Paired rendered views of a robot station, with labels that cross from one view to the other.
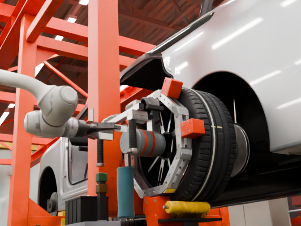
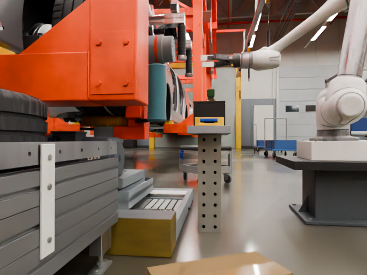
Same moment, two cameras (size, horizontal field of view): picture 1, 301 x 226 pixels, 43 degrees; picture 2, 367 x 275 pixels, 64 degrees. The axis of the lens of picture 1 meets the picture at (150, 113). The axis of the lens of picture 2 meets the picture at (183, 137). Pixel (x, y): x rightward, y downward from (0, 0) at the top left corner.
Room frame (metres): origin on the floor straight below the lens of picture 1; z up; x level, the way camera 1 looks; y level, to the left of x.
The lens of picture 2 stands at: (2.98, 1.12, 0.39)
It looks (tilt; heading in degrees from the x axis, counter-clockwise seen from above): 1 degrees up; 220
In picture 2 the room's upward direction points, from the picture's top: straight up
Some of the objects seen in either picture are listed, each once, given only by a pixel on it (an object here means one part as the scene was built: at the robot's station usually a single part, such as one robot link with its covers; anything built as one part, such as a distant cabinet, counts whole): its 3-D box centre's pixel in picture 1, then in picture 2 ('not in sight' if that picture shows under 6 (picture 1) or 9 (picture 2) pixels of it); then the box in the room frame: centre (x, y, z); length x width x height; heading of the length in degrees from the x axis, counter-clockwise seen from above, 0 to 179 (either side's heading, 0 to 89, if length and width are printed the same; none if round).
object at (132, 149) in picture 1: (132, 136); (188, 62); (1.72, 0.09, 0.83); 0.04 x 0.04 x 0.16
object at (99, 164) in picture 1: (100, 152); (181, 42); (2.01, 0.28, 0.83); 0.04 x 0.04 x 0.16
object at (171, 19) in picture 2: (105, 134); (175, 19); (2.02, 0.25, 0.93); 0.09 x 0.05 x 0.05; 124
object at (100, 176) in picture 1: (101, 177); (210, 93); (1.72, 0.24, 0.64); 0.04 x 0.04 x 0.04; 34
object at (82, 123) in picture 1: (85, 129); (231, 60); (1.59, 0.29, 0.83); 0.09 x 0.08 x 0.07; 124
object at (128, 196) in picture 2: not in sight; (109, 190); (2.06, -0.18, 0.13); 0.50 x 0.36 x 0.10; 34
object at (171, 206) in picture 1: (187, 207); not in sight; (1.95, -0.16, 0.51); 0.29 x 0.06 x 0.06; 124
